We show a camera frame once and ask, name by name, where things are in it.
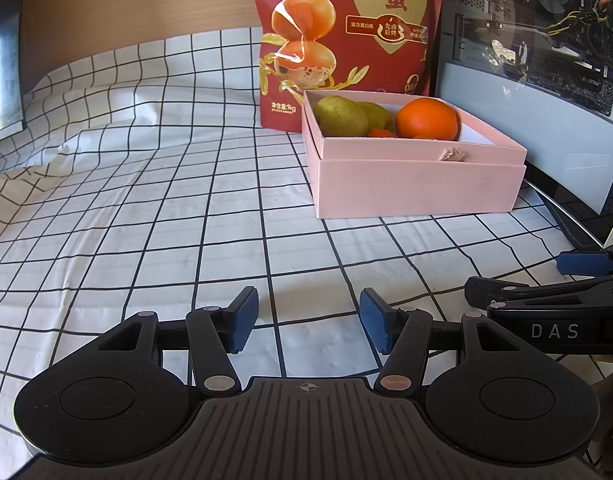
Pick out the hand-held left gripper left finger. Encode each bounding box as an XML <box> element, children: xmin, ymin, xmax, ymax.
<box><xmin>84</xmin><ymin>287</ymin><xmax>260</xmax><ymax>397</ymax></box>

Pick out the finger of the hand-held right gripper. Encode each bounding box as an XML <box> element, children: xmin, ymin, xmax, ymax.
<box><xmin>556</xmin><ymin>247</ymin><xmax>613</xmax><ymax>276</ymax></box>
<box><xmin>465</xmin><ymin>274</ymin><xmax>613</xmax><ymax>309</ymax></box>

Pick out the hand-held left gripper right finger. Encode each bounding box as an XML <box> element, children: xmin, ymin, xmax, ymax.
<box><xmin>360</xmin><ymin>288</ymin><xmax>537</xmax><ymax>397</ymax></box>

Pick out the pink cardboard box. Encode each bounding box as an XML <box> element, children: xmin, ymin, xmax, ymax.
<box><xmin>301</xmin><ymin>90</ymin><xmax>528</xmax><ymax>220</ymax></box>

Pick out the green lime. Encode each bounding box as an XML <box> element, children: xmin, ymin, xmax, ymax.
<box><xmin>356</xmin><ymin>102</ymin><xmax>394</xmax><ymax>131</ymax></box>

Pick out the large orange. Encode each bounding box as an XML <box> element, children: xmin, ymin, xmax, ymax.
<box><xmin>395</xmin><ymin>98</ymin><xmax>460</xmax><ymax>141</ymax></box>

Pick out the white black checked tablecloth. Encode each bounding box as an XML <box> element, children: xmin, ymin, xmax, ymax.
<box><xmin>0</xmin><ymin>27</ymin><xmax>613</xmax><ymax>461</ymax></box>

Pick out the white glass computer case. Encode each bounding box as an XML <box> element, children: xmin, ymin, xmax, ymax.
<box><xmin>426</xmin><ymin>0</ymin><xmax>613</xmax><ymax>253</ymax></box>

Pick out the red snack bag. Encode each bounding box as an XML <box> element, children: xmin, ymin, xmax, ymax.
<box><xmin>255</xmin><ymin>0</ymin><xmax>447</xmax><ymax>133</ymax></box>

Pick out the black monitor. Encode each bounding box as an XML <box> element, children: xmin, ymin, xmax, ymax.
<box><xmin>0</xmin><ymin>0</ymin><xmax>27</xmax><ymax>138</ymax></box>

